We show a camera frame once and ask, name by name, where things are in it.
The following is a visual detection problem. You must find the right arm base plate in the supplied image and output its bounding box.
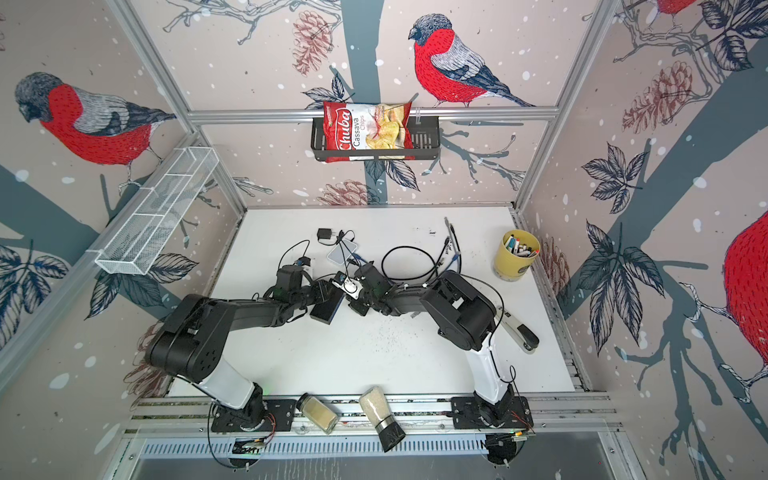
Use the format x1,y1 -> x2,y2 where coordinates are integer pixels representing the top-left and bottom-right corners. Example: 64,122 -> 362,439
449,396 -> 534,431

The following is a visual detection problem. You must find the black network switch box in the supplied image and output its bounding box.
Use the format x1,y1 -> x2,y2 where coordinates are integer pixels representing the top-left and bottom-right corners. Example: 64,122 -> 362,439
310,288 -> 345,325

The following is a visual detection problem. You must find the blue ethernet cable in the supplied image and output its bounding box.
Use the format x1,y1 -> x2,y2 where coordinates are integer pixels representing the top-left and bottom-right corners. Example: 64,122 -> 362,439
353,251 -> 464,280

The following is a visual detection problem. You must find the red cassava chips bag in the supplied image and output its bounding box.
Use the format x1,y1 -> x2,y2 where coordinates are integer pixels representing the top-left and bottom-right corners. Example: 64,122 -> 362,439
323,102 -> 413,163

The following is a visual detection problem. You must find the white wire mesh shelf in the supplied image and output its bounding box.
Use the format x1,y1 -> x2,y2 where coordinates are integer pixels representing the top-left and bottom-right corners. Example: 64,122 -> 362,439
95,146 -> 219,275

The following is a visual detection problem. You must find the black wall basket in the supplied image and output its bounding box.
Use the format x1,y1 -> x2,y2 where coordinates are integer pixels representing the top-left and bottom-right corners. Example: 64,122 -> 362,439
310,116 -> 441,163

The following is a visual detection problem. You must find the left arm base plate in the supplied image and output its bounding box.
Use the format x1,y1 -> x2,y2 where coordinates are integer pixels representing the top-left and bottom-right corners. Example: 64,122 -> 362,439
210,398 -> 297,434

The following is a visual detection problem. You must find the yellow cup with pens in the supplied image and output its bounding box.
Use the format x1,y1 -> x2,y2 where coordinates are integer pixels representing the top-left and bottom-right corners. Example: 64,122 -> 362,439
493,230 -> 541,282

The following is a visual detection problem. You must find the black looped ethernet cable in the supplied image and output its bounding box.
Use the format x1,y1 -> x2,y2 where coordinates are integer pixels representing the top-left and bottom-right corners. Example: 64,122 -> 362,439
380,244 -> 445,284

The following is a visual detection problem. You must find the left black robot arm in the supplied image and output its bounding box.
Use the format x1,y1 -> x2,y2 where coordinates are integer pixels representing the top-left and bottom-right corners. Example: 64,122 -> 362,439
145,264 -> 339,423

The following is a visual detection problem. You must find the glass spice jar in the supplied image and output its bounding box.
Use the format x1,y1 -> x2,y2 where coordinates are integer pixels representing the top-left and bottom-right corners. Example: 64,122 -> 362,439
297,393 -> 339,435

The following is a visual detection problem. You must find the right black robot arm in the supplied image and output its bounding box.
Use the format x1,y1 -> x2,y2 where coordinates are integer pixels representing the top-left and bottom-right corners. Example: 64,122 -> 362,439
350,262 -> 514,423

